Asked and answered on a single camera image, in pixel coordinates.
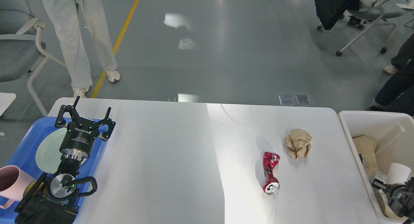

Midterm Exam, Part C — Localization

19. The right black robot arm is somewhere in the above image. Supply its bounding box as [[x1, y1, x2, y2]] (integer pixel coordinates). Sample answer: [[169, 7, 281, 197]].
[[371, 177, 414, 224]]

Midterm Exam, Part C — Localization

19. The white side table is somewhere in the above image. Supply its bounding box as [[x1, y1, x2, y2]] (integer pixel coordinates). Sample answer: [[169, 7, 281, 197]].
[[0, 92, 16, 116]]

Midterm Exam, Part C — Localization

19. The brown paper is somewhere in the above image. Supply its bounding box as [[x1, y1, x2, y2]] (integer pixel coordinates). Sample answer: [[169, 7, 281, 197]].
[[284, 129, 312, 159]]

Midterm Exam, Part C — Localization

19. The person in dark trousers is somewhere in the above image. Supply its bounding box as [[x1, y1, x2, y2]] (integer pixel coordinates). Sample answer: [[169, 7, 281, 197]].
[[383, 34, 414, 75]]

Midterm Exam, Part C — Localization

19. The aluminium foil tray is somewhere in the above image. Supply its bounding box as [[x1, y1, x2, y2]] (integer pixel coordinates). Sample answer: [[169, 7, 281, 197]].
[[361, 158, 388, 218]]

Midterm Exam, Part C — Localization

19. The blue-grey HOME mug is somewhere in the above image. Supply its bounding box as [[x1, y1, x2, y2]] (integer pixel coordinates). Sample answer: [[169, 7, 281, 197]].
[[23, 180, 45, 198]]

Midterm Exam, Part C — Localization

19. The white plastic bin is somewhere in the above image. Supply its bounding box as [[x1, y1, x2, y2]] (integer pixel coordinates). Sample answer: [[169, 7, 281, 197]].
[[338, 111, 414, 224]]

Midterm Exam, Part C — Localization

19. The red crumpled wrapper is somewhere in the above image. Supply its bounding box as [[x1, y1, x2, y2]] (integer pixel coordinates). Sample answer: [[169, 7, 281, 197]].
[[263, 151, 280, 195]]

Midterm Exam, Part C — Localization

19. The person in light trousers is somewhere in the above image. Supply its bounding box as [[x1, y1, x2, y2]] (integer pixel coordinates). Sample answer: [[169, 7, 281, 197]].
[[42, 0, 120, 98]]

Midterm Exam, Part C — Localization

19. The pink ribbed mug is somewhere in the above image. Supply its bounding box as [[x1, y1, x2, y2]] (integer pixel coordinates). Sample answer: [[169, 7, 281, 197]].
[[0, 165, 35, 209]]

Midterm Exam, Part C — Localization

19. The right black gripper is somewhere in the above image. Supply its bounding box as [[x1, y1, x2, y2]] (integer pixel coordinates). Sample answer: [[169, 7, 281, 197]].
[[371, 179, 405, 198]]

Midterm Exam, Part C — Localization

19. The right metal floor plate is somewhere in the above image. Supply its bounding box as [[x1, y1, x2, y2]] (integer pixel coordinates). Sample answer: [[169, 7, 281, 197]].
[[295, 95, 311, 106]]

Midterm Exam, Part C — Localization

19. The brown paper bag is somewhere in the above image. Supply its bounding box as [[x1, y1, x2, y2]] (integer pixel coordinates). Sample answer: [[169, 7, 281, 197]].
[[353, 135, 378, 178]]

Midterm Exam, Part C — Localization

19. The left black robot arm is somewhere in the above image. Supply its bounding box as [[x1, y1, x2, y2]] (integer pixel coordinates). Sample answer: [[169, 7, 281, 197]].
[[14, 96, 116, 224]]

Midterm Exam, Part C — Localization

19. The chair with black jacket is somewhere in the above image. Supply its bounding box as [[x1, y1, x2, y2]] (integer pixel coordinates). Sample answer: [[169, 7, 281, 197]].
[[314, 0, 404, 56]]

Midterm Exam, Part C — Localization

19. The white paper cup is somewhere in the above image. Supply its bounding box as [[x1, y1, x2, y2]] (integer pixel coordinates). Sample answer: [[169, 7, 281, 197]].
[[386, 162, 411, 185]]

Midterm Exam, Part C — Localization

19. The grey office chair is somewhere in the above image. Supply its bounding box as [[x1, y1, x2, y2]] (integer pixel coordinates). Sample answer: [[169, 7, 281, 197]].
[[0, 0, 66, 116]]

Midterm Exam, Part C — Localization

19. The green plate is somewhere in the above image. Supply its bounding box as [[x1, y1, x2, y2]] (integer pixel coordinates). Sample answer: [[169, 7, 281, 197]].
[[35, 128, 75, 174]]

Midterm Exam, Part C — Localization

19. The person in black trousers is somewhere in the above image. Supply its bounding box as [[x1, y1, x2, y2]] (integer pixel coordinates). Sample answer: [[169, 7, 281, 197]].
[[366, 60, 414, 116]]

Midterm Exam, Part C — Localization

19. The left metal floor plate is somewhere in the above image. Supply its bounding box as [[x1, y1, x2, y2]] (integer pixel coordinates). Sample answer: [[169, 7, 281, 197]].
[[278, 95, 295, 106]]

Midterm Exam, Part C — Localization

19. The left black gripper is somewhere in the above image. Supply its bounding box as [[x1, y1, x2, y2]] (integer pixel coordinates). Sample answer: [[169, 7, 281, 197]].
[[55, 96, 116, 160]]

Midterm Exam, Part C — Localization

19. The metal floor plate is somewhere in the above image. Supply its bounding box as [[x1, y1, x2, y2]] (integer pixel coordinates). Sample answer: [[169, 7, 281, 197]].
[[278, 95, 295, 106], [295, 95, 311, 106]]

